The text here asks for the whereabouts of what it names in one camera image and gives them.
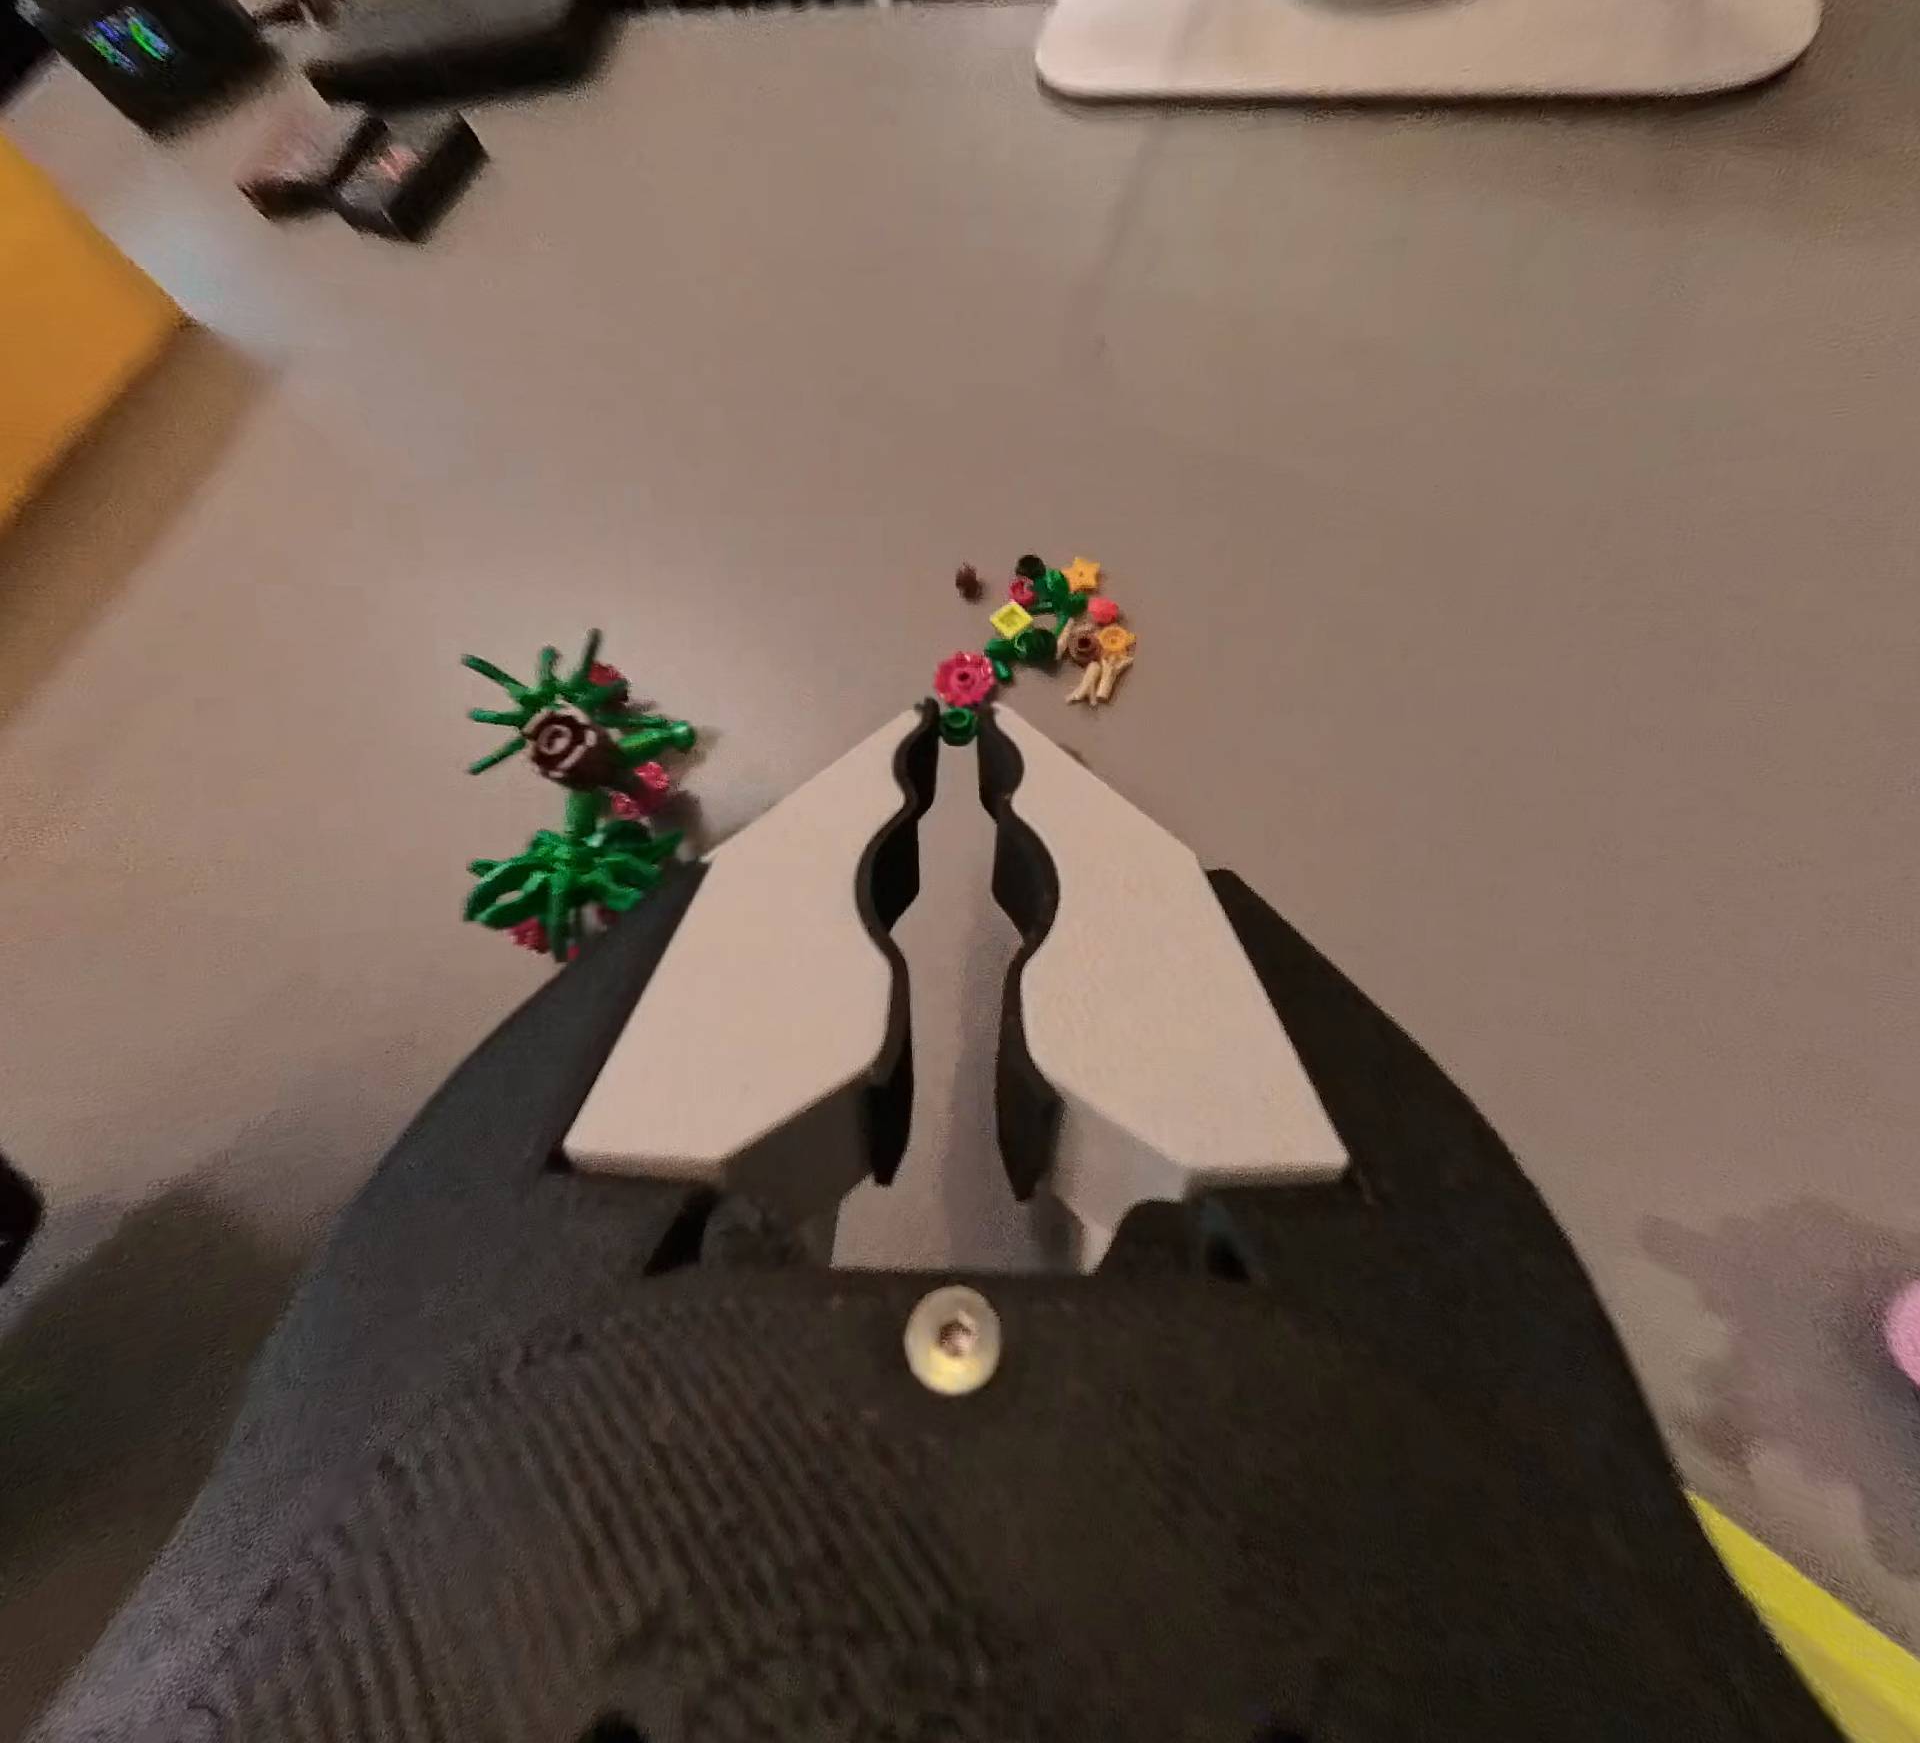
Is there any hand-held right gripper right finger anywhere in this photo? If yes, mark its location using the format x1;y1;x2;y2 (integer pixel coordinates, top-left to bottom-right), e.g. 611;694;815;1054
975;701;1352;1275

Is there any lime green toy pot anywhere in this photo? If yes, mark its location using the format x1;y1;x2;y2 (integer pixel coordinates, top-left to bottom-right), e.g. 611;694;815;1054
1687;1489;1920;1743

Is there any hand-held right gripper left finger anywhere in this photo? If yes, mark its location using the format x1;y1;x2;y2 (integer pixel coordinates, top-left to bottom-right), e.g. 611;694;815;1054
559;705;943;1267

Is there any yellow plastic bin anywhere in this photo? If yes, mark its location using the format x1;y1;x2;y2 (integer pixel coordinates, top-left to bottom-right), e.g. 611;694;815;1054
0;131;189;531

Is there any black case with display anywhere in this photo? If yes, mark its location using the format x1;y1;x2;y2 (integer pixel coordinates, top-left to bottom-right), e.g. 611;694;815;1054
6;0;272;133

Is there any black power bank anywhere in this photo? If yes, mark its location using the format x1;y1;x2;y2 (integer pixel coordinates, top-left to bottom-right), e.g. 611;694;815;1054
307;0;616;102

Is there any green toy plant brown pot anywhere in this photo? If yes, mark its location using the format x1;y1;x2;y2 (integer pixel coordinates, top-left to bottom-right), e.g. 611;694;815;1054
459;628;700;965

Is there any pile of small toy pieces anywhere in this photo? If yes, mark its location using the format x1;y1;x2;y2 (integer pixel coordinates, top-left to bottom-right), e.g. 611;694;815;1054
983;551;1143;711

